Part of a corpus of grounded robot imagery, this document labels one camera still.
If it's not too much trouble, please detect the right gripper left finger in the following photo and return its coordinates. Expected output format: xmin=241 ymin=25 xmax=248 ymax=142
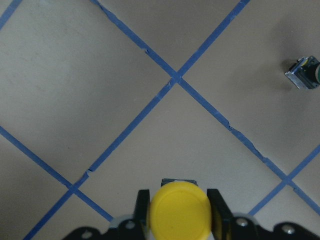
xmin=64 ymin=189 xmax=150 ymax=240

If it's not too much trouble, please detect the green push button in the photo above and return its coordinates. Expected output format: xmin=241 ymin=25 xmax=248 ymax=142
xmin=285 ymin=55 xmax=320 ymax=90

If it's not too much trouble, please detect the yellow push button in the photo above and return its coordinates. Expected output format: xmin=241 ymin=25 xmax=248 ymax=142
xmin=149 ymin=181 xmax=212 ymax=240

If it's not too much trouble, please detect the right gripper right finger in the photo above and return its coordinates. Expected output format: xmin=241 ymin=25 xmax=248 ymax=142
xmin=207 ymin=188 xmax=320 ymax=240

